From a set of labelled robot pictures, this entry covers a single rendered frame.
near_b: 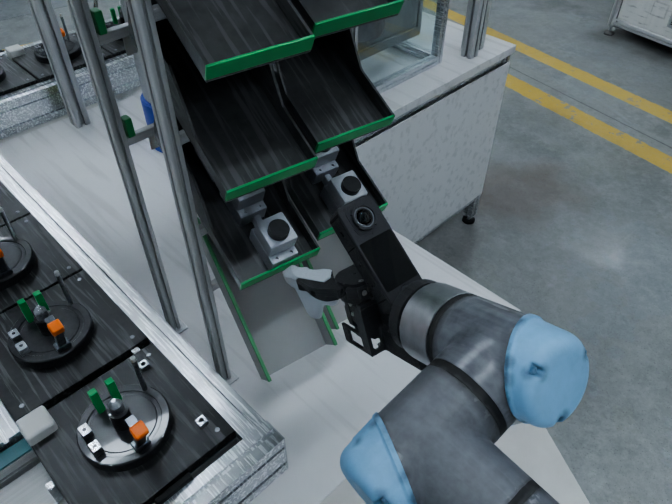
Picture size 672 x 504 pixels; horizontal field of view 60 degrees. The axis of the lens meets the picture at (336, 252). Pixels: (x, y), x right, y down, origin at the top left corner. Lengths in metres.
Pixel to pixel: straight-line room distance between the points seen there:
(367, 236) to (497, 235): 2.25
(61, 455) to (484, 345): 0.73
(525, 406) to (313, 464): 0.65
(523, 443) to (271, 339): 0.47
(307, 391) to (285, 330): 0.17
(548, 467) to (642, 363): 1.43
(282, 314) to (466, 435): 0.60
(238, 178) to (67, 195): 0.97
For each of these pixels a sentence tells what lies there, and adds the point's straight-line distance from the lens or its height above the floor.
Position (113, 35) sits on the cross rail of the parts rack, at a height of 1.46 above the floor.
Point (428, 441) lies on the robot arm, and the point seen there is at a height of 1.43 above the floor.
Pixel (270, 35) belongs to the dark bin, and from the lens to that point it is 0.70.
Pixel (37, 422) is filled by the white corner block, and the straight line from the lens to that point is 1.04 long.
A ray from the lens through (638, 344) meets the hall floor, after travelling 2.55.
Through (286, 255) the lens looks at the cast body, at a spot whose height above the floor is 1.22.
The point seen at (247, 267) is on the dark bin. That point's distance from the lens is 0.85.
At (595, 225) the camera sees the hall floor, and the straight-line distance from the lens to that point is 3.00.
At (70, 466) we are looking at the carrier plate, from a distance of 1.01.
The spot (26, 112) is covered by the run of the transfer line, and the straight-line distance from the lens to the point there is 1.99.
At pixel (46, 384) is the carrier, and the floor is 0.97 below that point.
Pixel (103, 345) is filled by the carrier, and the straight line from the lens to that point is 1.12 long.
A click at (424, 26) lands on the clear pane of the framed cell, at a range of 2.07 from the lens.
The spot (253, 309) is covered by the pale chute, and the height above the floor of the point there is 1.07.
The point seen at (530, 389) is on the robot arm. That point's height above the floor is 1.45.
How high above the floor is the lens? 1.80
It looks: 44 degrees down
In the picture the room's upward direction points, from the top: straight up
